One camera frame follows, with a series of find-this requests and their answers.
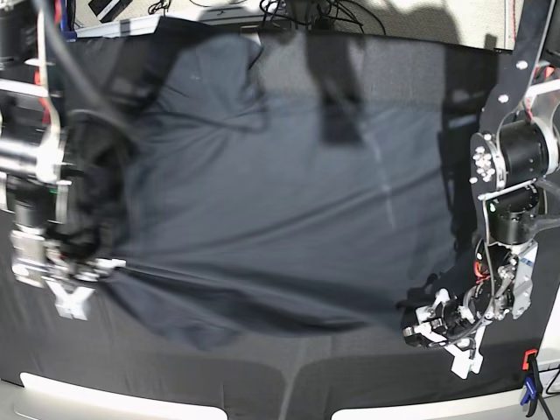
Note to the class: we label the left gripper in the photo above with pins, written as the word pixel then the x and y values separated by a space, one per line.
pixel 435 317

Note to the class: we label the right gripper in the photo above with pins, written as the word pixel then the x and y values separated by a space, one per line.
pixel 38 262

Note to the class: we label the dark blue t-shirt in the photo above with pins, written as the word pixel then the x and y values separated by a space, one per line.
pixel 268 213

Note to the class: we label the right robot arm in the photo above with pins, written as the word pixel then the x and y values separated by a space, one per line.
pixel 36 174

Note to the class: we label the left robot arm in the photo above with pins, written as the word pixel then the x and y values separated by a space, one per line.
pixel 513 153

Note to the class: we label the blue orange clamp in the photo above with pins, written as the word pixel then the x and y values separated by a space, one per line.
pixel 533 395

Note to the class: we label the black table cloth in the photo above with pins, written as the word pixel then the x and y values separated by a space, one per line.
pixel 260 377

